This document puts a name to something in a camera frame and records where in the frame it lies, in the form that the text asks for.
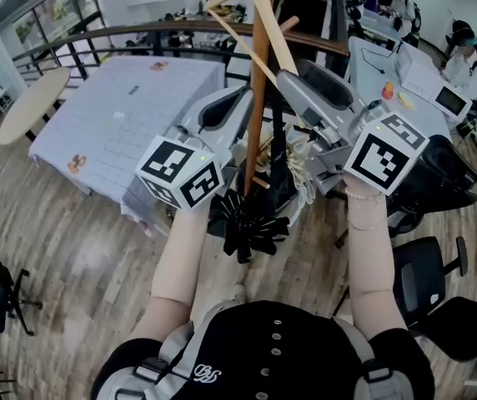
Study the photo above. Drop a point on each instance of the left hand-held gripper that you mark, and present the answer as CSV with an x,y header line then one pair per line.
x,y
172,165

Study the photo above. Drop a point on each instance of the cream fabric bag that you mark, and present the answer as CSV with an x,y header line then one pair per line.
x,y
301,161

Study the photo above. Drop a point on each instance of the yellow banana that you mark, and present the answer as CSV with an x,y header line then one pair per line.
x,y
406,100

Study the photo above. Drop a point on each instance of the light wooden hanger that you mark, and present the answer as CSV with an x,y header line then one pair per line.
x,y
280,44

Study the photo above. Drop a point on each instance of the brown wooden coat rack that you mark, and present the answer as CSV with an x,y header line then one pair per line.
x,y
253,161

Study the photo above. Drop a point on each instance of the black metal staircase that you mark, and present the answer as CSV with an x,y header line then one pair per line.
x,y
313,6

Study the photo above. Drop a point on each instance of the small black flat object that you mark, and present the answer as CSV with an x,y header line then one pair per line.
x,y
134,90

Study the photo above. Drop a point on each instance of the round beige table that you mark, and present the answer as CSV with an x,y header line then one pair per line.
x,y
30,106

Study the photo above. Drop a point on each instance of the red orange fruit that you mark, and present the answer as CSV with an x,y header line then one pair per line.
x,y
388,91

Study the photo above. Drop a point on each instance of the person's left forearm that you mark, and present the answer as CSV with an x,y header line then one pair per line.
x,y
176,273

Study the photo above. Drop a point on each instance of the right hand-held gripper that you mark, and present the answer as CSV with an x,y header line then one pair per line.
x,y
380,161

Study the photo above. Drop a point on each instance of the person's white sneaker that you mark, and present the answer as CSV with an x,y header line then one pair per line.
x,y
238,293

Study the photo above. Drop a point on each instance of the small orange brown object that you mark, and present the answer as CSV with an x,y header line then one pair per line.
x,y
159,66
78,163

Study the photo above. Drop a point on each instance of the white microwave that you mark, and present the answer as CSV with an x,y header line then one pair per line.
x,y
451,100

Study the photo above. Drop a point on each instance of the white desk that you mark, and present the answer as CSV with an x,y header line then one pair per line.
x,y
368,81

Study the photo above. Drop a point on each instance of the thin gold bangle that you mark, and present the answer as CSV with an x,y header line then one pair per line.
x,y
368,228

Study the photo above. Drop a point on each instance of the table with checked tablecloth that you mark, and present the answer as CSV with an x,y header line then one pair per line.
x,y
159,98

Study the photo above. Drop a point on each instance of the person's black buttoned top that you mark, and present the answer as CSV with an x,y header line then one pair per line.
x,y
305,348

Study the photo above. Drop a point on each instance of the large glass window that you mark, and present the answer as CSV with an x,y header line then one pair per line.
x,y
55,15

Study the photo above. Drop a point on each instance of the black curved railing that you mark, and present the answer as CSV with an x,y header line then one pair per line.
x,y
157,42

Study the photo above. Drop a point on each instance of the person's right forearm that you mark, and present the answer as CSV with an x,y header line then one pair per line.
x,y
368,273

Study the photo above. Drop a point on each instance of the black folded umbrella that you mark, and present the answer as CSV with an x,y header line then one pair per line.
x,y
247,231

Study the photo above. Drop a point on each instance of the black hanging bag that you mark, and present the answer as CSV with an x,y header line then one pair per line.
x,y
280,161

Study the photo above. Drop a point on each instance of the white box appliance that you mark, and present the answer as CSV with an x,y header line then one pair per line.
x,y
418,77

